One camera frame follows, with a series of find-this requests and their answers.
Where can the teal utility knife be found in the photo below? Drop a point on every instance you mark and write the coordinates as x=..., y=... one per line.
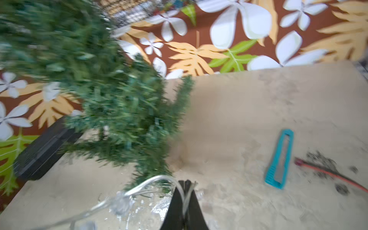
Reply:
x=277, y=172

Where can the black wire wall basket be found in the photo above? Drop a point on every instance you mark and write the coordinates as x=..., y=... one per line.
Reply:
x=126, y=12

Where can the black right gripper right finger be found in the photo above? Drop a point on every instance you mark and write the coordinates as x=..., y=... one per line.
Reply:
x=194, y=219

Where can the black oval case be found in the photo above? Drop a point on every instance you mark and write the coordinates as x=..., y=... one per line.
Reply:
x=40, y=156

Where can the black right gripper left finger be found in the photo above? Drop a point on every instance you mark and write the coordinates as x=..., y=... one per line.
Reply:
x=174, y=217

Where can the small green christmas tree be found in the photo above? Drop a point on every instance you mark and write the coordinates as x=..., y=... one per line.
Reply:
x=71, y=43

